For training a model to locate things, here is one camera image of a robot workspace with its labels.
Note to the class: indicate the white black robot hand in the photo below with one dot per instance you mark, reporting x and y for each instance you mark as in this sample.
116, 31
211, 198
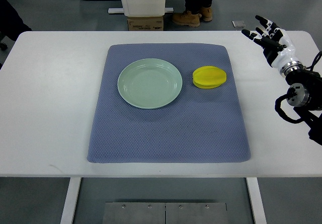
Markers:
278, 48

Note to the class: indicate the yellow starfruit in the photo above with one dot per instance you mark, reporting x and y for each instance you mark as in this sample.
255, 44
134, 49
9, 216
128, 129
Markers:
208, 77

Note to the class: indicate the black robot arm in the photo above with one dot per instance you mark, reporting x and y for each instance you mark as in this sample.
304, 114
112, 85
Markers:
304, 94

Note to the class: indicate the small grey floor plate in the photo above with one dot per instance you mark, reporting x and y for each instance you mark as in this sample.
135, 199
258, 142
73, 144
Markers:
238, 24

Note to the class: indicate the light green plate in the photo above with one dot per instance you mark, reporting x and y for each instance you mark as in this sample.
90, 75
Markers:
149, 83

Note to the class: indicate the tan work boot right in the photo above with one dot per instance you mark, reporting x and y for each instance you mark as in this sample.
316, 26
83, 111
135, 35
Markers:
206, 14

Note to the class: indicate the tan work boot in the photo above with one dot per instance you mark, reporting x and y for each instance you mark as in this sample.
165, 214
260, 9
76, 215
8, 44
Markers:
206, 14
186, 19

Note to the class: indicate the tan work boot left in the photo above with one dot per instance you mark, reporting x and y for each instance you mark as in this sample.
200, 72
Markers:
186, 19

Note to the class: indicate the blue grey table mat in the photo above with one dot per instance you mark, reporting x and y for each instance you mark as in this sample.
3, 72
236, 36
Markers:
199, 126

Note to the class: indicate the cardboard box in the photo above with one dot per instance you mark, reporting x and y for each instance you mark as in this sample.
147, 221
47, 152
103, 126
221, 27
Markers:
145, 23

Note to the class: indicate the white cabinet on stand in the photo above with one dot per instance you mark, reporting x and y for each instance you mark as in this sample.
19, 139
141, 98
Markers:
142, 8

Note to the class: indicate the white table leg right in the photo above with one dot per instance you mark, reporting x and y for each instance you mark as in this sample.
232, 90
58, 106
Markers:
256, 201

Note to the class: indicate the white table leg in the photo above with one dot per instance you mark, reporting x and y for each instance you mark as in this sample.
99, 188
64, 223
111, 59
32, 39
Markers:
256, 201
70, 201

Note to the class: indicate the dark clothed person at left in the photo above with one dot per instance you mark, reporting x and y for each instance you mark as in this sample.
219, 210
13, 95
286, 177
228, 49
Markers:
12, 24

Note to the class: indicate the white table leg left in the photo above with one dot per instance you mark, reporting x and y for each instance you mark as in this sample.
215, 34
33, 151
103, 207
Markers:
70, 201

